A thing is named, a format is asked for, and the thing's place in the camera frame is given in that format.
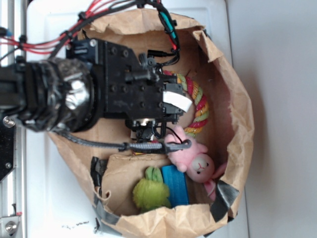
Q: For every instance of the black gripper finger with white pad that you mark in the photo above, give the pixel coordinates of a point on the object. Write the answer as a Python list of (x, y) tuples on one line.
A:
[(175, 102)]

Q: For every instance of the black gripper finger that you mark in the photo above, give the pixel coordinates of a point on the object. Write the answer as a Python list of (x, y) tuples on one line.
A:
[(146, 131)]

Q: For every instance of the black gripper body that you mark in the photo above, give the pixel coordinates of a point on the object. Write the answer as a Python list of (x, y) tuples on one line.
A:
[(126, 89)]

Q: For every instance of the blue rectangular block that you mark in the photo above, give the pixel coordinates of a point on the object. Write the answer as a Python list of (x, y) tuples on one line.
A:
[(176, 182)]

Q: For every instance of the pink plush sheep toy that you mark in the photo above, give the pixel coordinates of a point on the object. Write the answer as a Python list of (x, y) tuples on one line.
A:
[(195, 161)]

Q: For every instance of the green fuzzy plush toy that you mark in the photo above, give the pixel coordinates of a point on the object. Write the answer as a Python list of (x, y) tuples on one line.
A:
[(151, 192)]

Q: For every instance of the brown paper bag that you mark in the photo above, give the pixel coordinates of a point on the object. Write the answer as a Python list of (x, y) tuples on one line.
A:
[(108, 177)]

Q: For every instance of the multicolour twisted rope toy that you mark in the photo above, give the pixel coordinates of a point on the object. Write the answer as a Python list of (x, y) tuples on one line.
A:
[(198, 99)]

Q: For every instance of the black metal bracket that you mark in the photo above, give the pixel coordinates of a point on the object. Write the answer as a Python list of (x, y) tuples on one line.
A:
[(7, 150)]

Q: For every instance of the aluminium frame rail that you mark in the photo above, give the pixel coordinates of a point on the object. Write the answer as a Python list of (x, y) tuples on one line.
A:
[(13, 222)]

